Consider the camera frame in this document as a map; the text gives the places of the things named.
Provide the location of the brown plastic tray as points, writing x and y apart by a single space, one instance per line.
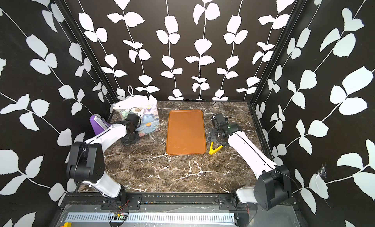
186 133

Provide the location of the small electronics circuit board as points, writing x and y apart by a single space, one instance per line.
118 217

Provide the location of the white slotted cable duct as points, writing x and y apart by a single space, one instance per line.
153 217

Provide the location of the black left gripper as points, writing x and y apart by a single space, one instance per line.
126 142

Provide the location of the purple plastic box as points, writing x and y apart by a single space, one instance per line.
98 124

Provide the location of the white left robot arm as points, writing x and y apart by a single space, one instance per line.
86 160

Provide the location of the yellow handled metal tongs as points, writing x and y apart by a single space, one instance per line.
213 150

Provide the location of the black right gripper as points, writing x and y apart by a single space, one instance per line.
211 136

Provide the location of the black front mounting rail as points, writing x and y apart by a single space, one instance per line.
225 201

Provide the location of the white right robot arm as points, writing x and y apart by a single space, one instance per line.
273 184

